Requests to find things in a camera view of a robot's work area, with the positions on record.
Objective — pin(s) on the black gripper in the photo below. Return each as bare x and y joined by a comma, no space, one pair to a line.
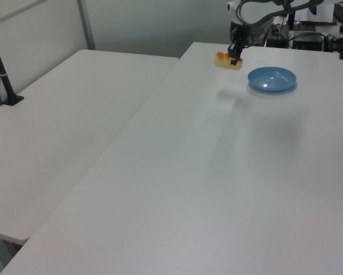
239,34

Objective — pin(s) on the orange glazed bread loaf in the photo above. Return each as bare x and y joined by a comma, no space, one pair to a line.
223,61

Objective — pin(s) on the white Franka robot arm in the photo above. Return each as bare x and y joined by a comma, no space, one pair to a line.
256,13

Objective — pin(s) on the blue round plate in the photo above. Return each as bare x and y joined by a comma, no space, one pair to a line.
272,80

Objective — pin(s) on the small black device box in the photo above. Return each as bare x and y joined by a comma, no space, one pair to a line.
276,43

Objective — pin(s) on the black controller box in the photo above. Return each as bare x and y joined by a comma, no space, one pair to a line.
307,44

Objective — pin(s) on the white side table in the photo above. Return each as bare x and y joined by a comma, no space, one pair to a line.
68,120

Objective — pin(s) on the white band on pole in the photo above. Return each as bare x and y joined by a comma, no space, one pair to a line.
3,75

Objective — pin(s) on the grey partition post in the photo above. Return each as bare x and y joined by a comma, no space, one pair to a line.
87,25

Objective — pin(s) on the black camera pole with base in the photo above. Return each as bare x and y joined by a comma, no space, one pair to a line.
3,83

